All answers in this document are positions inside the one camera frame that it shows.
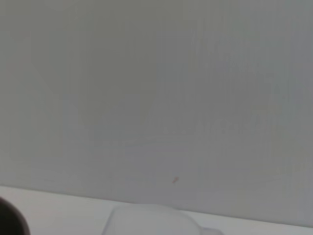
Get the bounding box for clear plastic measuring cup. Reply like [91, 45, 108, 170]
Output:
[102, 204, 224, 235]

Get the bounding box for stainless steel mixing bowl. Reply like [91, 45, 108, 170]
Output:
[0, 196, 31, 235]

